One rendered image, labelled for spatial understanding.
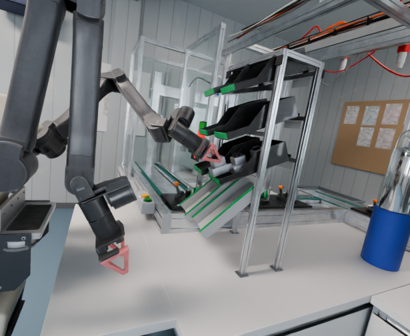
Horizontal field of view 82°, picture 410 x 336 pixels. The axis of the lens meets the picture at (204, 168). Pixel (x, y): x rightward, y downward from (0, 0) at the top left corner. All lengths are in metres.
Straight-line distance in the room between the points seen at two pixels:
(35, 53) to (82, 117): 0.14
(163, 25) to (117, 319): 3.63
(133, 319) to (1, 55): 3.43
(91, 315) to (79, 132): 0.47
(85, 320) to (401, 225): 1.26
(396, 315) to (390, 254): 0.34
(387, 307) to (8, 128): 1.22
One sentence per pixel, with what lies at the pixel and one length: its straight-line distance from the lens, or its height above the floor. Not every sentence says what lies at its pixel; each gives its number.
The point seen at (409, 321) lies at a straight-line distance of 1.13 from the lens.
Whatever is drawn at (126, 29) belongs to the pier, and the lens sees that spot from 3.70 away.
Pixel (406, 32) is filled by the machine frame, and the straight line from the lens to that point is 1.86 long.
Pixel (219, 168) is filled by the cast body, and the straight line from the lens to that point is 0.83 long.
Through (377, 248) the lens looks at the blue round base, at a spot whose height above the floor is 0.95.
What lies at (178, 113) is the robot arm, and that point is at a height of 1.41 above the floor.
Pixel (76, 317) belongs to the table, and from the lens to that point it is 0.78.
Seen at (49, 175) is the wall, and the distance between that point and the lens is 3.76.
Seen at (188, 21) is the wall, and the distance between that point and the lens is 4.05.
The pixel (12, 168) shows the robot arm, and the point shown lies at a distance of 0.58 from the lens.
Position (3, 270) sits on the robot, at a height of 0.95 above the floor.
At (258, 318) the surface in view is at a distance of 0.82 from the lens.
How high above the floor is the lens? 1.37
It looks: 9 degrees down
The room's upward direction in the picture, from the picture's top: 8 degrees clockwise
